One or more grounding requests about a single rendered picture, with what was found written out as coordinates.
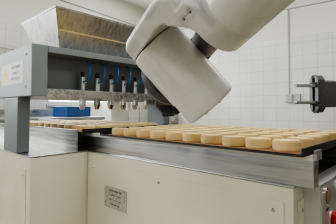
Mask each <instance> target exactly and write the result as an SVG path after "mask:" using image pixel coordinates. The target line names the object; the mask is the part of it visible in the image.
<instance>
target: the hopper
mask: <svg viewBox="0 0 336 224"><path fill-rule="evenodd" d="M21 25H22V26H23V28H24V30H25V31H26V33H27V35H28V37H29V39H30V40H31V42H32V43H34V44H41V45H47V46H53V47H59V48H66V49H72V50H78V51H84V52H90V53H96V54H102V55H109V56H115V57H121V58H127V59H132V57H131V56H130V55H129V54H128V53H127V51H126V43H127V40H128V38H129V36H130V35H131V33H132V32H133V30H134V29H135V26H132V25H128V24H124V23H121V22H117V21H113V20H110V19H106V18H102V17H98V16H95V15H91V14H87V13H84V12H80V11H76V10H73V9H69V8H65V7H62V6H58V5H54V6H52V7H50V8H48V9H47V10H45V11H43V12H41V13H39V14H37V15H35V16H33V17H31V18H29V19H27V20H26V21H24V22H22V23H21Z"/></svg>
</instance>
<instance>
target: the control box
mask: <svg viewBox="0 0 336 224"><path fill-rule="evenodd" d="M328 188H330V191H331V199H330V203H329V204H327V201H326V193H327V189H328ZM303 198H304V224H331V216H332V212H333V211H334V212H336V165H335V166H333V167H332V168H330V169H328V170H326V171H324V172H322V173H320V174H319V175H318V187H316V188H315V189H311V188H305V187H303Z"/></svg>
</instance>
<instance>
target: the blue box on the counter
mask: <svg viewBox="0 0 336 224"><path fill-rule="evenodd" d="M90 116H91V107H90V106H86V107H85V108H84V109H80V107H79V106H54V107H53V117H90Z"/></svg>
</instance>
